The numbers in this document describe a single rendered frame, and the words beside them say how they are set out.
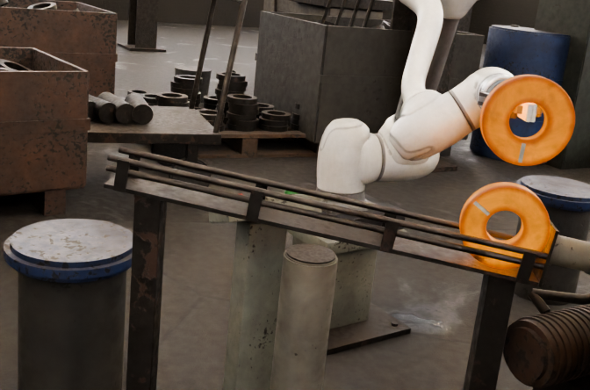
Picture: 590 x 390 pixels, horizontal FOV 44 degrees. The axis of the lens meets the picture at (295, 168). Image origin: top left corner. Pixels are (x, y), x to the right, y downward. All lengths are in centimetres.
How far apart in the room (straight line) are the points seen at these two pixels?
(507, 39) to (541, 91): 382
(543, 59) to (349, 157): 302
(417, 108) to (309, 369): 62
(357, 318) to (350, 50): 234
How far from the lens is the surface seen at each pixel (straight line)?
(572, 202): 280
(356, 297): 242
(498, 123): 131
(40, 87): 316
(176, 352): 225
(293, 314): 162
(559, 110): 133
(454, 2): 210
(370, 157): 228
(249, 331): 179
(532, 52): 510
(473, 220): 136
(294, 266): 158
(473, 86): 160
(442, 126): 159
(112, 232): 192
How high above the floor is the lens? 111
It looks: 15 degrees down
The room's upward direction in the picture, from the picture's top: 6 degrees clockwise
